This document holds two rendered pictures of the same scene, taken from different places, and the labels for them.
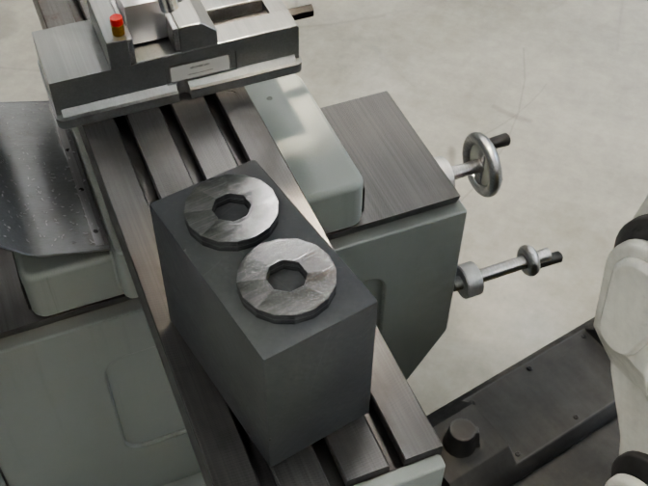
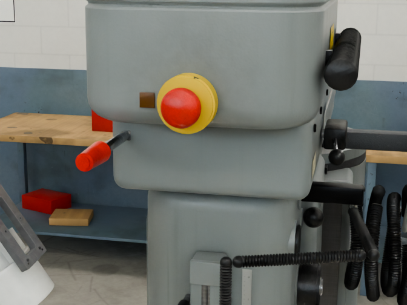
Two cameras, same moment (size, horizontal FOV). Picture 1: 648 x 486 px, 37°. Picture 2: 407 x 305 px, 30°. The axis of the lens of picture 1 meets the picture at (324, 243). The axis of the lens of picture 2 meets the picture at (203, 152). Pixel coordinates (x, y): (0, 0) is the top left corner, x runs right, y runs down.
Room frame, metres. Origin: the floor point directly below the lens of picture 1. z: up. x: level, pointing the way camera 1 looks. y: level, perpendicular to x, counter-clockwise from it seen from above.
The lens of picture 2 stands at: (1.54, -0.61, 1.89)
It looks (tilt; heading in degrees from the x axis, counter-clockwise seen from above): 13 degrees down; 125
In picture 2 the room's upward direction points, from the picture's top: 1 degrees clockwise
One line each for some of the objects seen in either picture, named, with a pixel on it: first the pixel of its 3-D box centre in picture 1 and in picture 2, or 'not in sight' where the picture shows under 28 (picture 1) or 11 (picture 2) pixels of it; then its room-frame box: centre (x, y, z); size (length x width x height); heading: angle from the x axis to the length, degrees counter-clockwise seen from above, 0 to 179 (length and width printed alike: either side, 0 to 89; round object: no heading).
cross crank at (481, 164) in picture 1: (463, 170); not in sight; (1.20, -0.24, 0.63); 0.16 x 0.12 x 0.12; 113
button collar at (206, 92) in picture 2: not in sight; (187, 103); (1.10, 0.01, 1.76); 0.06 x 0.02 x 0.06; 23
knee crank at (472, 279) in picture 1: (508, 266); not in sight; (1.09, -0.32, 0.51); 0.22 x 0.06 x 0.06; 113
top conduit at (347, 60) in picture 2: not in sight; (343, 52); (1.13, 0.31, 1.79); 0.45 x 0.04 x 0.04; 113
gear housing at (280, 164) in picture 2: not in sight; (232, 128); (0.99, 0.26, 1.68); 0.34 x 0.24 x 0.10; 113
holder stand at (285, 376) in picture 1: (262, 307); not in sight; (0.59, 0.06, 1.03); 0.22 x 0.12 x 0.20; 34
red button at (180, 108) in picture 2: not in sight; (181, 107); (1.11, -0.01, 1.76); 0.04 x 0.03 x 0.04; 23
